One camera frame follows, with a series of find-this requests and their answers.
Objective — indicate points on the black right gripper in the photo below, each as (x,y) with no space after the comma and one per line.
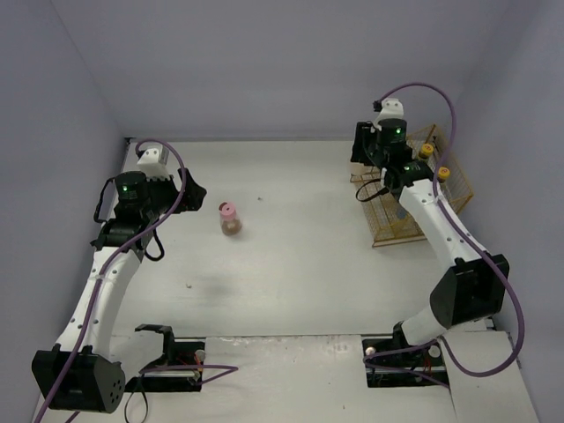
(361,144)

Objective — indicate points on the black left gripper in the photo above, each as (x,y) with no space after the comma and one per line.
(177,192)

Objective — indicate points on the yellow cap sauce bottle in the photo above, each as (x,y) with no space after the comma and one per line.
(426,151)
(443,174)

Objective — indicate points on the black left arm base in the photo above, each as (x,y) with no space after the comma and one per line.
(165,352)

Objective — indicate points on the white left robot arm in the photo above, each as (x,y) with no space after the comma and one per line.
(82,372)

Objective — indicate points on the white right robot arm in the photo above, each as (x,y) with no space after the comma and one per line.
(470,288)

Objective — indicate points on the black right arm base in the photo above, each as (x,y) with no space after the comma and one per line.
(418,368)

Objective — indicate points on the pink lid spice shaker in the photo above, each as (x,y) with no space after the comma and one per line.
(229,219)

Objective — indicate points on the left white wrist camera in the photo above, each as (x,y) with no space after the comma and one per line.
(152,161)

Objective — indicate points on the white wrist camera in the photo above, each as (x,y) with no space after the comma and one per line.
(152,161)
(388,108)

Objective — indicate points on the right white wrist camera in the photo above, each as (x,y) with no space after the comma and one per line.
(388,108)

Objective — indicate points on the gold wire basket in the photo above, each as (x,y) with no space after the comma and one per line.
(380,209)

